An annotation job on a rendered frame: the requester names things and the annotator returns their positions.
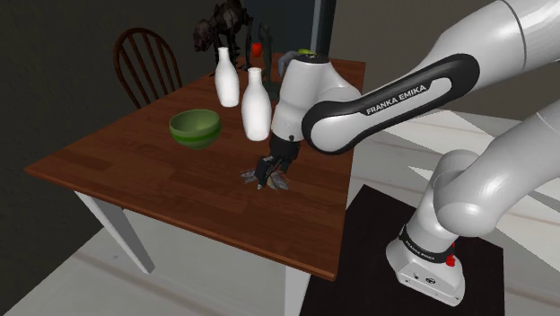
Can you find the red cup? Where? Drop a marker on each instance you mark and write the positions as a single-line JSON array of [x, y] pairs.
[[256, 49]]

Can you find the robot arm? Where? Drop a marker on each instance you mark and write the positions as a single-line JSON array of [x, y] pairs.
[[472, 188]]

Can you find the dark green standing figure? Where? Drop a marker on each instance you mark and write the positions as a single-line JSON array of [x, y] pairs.
[[266, 43]]

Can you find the grey curved object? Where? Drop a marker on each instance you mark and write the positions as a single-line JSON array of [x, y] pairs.
[[283, 59]]

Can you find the green bowl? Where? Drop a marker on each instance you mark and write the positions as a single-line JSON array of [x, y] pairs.
[[194, 129]]

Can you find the dark wooden chair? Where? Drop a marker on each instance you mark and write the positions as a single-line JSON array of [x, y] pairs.
[[131, 57]]

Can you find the white bottle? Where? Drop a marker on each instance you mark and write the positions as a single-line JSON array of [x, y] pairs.
[[226, 83], [256, 109]]

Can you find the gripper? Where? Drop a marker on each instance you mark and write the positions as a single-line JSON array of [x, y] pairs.
[[284, 151]]

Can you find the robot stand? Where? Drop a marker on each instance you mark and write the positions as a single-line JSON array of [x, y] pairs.
[[363, 245]]

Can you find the yellow green round object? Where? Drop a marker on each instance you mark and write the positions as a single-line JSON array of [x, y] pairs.
[[306, 51]]

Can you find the brown wooden table white legs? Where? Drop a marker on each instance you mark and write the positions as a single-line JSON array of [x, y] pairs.
[[175, 184]]

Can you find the dark animal skeleton figure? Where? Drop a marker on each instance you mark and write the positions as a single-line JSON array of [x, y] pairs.
[[225, 19]]

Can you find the grey spiky object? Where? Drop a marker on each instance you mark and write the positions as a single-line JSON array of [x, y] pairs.
[[279, 184]]

